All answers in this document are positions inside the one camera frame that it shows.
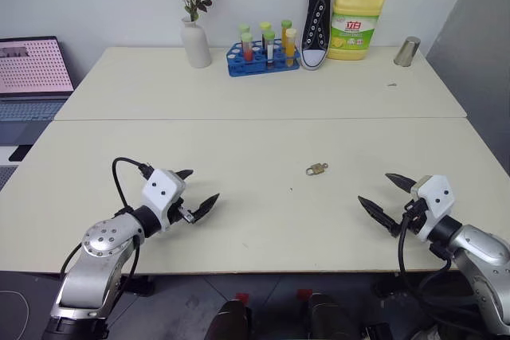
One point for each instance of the yellow detergent pump bottle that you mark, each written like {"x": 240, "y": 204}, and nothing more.
{"x": 354, "y": 21}

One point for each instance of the open laptop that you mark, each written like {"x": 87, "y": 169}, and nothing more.
{"x": 32, "y": 65}

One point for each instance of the green-capped tube dark liquid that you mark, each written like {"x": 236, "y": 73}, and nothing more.
{"x": 270, "y": 47}

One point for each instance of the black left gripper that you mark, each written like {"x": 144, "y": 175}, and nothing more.
{"x": 176, "y": 214}

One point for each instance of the small brass padlock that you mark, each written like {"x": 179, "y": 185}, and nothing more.
{"x": 315, "y": 169}

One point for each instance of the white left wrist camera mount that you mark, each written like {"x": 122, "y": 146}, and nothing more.
{"x": 159, "y": 192}

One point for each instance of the green-capped empty tube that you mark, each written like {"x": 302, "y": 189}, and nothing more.
{"x": 244, "y": 29}

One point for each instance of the black canvas sneaker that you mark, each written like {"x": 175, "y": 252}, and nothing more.
{"x": 316, "y": 25}

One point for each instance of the silver metal cup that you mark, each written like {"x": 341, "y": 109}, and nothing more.
{"x": 407, "y": 51}

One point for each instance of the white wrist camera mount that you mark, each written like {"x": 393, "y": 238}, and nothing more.
{"x": 436, "y": 200}
{"x": 159, "y": 192}

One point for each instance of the green-capped tube red liquid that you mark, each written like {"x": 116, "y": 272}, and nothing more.
{"x": 247, "y": 47}

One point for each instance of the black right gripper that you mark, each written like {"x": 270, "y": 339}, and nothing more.
{"x": 416, "y": 216}

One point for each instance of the dark rounded shape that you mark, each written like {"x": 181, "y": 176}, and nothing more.
{"x": 229, "y": 322}
{"x": 330, "y": 318}

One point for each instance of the black table foot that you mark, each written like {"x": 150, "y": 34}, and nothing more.
{"x": 386, "y": 286}
{"x": 139, "y": 285}

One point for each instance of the white ceramic vase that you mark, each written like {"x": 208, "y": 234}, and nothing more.
{"x": 196, "y": 45}

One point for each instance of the blue test tube rack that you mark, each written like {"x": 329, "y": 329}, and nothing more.
{"x": 259, "y": 66}

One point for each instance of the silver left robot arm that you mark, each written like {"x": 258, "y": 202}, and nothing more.
{"x": 99, "y": 252}

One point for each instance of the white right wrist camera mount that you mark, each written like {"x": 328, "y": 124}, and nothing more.
{"x": 436, "y": 200}

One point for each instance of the green-capped tube orange liquid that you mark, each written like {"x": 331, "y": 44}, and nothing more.
{"x": 286, "y": 24}

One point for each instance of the yellow-capped tube orange liquid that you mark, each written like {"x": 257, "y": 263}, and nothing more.
{"x": 290, "y": 47}

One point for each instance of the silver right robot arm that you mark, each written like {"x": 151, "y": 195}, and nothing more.
{"x": 478, "y": 252}

